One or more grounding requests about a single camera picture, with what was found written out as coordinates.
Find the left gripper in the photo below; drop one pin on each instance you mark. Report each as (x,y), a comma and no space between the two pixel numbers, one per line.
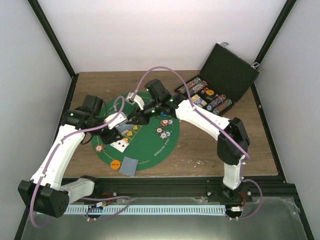
(110,138)

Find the grey card deck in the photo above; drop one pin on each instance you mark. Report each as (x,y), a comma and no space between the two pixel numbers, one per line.
(123,129)

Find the brown red chip stack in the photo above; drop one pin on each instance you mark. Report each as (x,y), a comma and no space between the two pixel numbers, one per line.
(99,148)

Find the red five chip stack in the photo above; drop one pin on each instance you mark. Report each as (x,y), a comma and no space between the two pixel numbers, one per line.
(164,123)

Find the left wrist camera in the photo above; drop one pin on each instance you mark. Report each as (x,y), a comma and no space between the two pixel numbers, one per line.
(116,119)

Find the orange big blind button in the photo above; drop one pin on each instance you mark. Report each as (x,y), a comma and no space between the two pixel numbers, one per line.
(209,92)
(115,164)

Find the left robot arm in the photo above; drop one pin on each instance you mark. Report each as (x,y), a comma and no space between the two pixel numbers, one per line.
(55,160)

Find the blue Texas Hold'em card box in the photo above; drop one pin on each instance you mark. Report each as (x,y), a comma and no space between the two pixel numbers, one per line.
(198,101)

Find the single face-down playing card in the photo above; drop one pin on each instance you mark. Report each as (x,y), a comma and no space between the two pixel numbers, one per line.
(126,167)

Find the black orange hundred chip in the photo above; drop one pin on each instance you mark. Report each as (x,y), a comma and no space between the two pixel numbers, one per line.
(163,135)

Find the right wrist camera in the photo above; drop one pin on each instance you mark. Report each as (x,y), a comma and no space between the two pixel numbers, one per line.
(133,98)

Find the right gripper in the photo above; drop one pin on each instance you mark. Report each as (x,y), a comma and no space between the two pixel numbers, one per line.
(141,118)

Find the round green poker mat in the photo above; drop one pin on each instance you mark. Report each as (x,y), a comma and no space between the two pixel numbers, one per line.
(145,145)

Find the face-up spades card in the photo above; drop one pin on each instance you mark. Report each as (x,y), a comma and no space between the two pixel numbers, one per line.
(120,145)

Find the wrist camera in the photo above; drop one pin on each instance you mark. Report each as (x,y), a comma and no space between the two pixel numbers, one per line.
(133,98)
(116,119)

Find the black aluminium frame rail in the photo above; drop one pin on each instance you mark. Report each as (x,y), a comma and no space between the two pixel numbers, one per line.
(109,189)

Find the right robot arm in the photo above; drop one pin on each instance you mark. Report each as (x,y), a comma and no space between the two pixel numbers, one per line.
(231,136)

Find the black poker chip case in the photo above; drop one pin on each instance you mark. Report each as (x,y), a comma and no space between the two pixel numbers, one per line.
(226,74)

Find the light blue slotted strip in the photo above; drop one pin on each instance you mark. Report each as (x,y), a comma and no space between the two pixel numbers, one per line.
(202,210)

